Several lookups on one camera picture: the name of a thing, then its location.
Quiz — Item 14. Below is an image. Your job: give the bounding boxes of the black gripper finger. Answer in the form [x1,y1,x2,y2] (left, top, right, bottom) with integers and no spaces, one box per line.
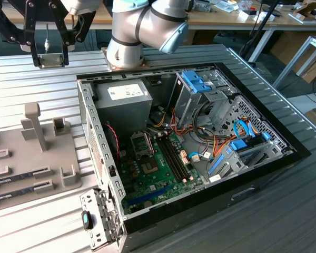
[0,0,42,69]
[47,0,97,68]

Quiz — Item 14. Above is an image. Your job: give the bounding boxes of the silver topped CPU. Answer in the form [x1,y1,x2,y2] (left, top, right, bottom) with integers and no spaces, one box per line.
[38,53,64,69]

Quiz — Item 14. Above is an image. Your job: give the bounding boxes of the metal socket cover frame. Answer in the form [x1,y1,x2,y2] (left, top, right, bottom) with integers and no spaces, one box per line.
[130,131,155,159]

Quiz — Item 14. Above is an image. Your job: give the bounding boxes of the CPU socket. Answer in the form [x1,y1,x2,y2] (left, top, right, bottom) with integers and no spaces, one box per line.
[141,157,159,174]

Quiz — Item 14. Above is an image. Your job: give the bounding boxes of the wooden desk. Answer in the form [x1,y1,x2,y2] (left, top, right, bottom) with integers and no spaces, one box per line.
[0,0,114,30]
[186,0,316,32]

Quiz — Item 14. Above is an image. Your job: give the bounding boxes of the grey power supply unit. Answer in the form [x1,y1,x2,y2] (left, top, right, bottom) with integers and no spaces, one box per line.
[93,79,153,132]

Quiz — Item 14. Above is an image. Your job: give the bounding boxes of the black open PC case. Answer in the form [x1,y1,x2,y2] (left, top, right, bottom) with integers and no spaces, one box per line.
[76,62,312,253]

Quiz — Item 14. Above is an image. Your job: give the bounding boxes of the grey parts rack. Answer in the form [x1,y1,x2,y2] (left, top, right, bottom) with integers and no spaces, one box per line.
[0,102,84,211]

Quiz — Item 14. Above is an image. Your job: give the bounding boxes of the black case fan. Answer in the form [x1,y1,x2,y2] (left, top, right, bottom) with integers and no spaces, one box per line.
[104,120,122,159]

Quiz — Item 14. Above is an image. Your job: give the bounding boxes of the blue drive cage latch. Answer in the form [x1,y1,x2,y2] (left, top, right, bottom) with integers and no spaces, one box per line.
[181,70,213,93]

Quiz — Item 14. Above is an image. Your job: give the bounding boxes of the dark RAM stick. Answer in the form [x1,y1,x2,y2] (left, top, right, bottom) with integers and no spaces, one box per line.
[0,171,36,186]
[0,186,37,203]

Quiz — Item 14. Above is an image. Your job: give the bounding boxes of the black RAM slot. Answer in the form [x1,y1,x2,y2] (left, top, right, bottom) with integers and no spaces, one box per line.
[164,136,191,181]
[167,134,194,179]
[157,138,184,183]
[160,137,187,182]

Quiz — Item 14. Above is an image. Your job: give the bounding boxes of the green motherboard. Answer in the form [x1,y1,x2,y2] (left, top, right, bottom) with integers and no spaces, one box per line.
[120,131,206,216]

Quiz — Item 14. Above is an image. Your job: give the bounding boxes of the blue expansion slot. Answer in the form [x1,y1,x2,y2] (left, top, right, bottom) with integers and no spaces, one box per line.
[126,185,171,207]

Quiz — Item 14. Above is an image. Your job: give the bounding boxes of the black latch with blue button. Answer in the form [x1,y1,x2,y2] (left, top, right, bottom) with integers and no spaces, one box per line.
[81,210,95,230]

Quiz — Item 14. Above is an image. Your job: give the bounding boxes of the black stand pole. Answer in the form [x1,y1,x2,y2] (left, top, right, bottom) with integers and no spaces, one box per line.
[239,0,280,64]

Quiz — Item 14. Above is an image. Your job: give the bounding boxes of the blue disk carrier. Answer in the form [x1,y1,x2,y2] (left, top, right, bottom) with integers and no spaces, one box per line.
[230,139,250,152]

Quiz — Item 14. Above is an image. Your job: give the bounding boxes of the open cardboard box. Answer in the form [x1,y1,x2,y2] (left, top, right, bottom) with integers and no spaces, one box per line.
[289,0,316,25]

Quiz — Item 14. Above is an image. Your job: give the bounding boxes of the metal disk bay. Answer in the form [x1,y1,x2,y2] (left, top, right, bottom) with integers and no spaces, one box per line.
[208,133,297,185]

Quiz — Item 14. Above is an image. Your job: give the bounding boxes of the grey cable with plug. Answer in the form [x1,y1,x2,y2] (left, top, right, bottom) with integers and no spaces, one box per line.
[44,23,50,51]

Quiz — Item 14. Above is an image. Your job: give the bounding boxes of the small silver wrist camera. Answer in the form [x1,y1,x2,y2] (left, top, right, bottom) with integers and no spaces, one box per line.
[60,0,97,16]

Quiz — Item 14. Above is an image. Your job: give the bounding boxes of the yellow power wire bundle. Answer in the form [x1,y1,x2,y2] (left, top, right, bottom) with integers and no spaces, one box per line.
[150,108,180,135]

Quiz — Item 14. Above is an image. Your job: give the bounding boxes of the metal wire locking lever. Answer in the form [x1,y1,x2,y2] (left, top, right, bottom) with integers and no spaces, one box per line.
[146,131,155,156]

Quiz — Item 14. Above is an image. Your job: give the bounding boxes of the metal expansion card bracket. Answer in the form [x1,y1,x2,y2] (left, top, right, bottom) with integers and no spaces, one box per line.
[80,188,127,251]

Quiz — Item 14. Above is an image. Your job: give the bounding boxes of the orange power wire bundle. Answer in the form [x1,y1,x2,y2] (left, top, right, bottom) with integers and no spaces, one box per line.
[189,126,239,160]

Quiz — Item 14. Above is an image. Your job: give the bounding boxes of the blue data wire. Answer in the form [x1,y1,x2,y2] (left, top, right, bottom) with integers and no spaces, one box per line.
[233,118,258,139]

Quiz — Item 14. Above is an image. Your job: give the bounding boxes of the blue disk bay rail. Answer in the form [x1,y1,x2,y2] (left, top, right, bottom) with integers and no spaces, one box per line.
[209,153,225,176]

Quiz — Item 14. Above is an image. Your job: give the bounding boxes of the aluminium profile frame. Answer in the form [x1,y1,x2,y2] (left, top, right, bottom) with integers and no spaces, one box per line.
[272,35,316,90]

